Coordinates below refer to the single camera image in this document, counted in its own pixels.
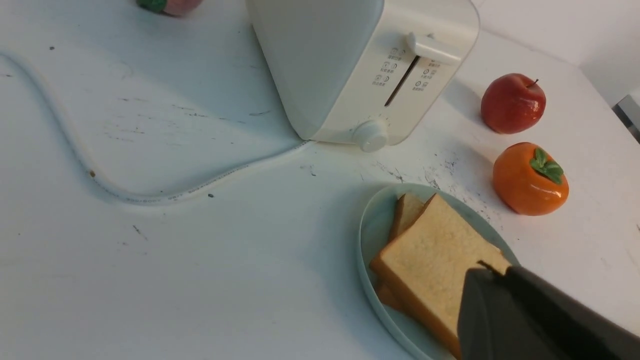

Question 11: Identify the white toaster power cord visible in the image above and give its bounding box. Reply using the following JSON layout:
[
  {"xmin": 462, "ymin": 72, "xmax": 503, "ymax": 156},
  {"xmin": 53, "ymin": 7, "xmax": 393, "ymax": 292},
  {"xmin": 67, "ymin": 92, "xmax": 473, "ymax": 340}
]
[{"xmin": 0, "ymin": 52, "xmax": 311, "ymax": 205}]

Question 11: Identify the red apple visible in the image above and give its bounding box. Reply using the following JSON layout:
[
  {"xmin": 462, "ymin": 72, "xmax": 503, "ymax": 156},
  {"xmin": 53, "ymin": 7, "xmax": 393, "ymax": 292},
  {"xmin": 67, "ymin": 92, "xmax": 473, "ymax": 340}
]
[{"xmin": 480, "ymin": 73, "xmax": 547, "ymax": 135}]

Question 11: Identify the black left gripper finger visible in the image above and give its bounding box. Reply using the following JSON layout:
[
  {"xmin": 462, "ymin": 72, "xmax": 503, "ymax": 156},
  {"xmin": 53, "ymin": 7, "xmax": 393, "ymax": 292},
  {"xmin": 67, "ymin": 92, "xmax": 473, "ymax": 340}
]
[{"xmin": 457, "ymin": 260, "xmax": 640, "ymax": 360}]

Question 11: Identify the orange persimmon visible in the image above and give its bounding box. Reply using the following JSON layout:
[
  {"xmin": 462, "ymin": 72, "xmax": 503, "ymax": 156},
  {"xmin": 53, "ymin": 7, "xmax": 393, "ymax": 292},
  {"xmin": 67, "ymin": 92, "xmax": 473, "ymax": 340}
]
[{"xmin": 491, "ymin": 142, "xmax": 570, "ymax": 216}]

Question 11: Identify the pink peach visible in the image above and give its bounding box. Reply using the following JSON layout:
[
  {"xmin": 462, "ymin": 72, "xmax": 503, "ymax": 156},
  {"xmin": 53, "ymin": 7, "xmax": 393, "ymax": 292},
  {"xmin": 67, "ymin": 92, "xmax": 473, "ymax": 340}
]
[{"xmin": 135, "ymin": 0, "xmax": 204, "ymax": 17}]

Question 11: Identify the light green plate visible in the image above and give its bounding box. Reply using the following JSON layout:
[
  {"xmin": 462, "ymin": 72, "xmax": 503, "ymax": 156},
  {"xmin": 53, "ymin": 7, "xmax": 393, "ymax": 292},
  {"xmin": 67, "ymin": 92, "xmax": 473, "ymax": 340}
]
[{"xmin": 355, "ymin": 183, "xmax": 519, "ymax": 360}]

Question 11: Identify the white two-slot toaster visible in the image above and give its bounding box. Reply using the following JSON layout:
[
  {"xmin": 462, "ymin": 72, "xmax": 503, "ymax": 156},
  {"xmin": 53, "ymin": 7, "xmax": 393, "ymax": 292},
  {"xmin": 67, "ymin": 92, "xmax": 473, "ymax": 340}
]
[{"xmin": 246, "ymin": 0, "xmax": 481, "ymax": 153}]

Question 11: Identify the toast slice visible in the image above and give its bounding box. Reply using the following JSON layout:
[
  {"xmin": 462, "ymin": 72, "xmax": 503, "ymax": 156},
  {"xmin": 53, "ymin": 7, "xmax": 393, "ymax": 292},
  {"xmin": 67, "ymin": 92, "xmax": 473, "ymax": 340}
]
[
  {"xmin": 374, "ymin": 193, "xmax": 425, "ymax": 313},
  {"xmin": 369, "ymin": 194, "xmax": 511, "ymax": 360}
]

